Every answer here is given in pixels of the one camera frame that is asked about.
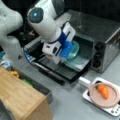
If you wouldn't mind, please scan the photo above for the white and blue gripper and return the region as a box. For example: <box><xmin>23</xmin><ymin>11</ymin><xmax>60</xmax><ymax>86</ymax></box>
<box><xmin>42</xmin><ymin>22</ymin><xmax>76</xmax><ymax>64</ymax></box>

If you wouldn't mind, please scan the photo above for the orange carrot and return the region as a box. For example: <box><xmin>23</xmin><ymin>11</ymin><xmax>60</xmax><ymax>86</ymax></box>
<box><xmin>96</xmin><ymin>85</ymin><xmax>109</xmax><ymax>99</ymax></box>

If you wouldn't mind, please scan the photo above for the pink round plate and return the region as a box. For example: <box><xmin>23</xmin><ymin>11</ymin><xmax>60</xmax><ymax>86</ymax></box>
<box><xmin>88</xmin><ymin>83</ymin><xmax>120</xmax><ymax>108</ymax></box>

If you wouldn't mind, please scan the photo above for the open oven glass door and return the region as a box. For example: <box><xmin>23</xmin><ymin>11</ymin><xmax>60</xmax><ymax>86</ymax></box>
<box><xmin>34</xmin><ymin>54</ymin><xmax>90</xmax><ymax>84</ymax></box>

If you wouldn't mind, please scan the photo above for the black tray bin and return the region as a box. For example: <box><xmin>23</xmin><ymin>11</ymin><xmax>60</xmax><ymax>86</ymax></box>
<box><xmin>20</xmin><ymin>76</ymin><xmax>53</xmax><ymax>103</ymax></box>

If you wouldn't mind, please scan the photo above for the silver toaster oven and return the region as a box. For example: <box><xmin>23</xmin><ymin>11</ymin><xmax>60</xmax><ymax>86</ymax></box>
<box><xmin>56</xmin><ymin>10</ymin><xmax>120</xmax><ymax>72</ymax></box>

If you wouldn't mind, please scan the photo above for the wooden box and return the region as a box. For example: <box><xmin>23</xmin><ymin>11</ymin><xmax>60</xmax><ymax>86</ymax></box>
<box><xmin>0</xmin><ymin>67</ymin><xmax>52</xmax><ymax>120</ymax></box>

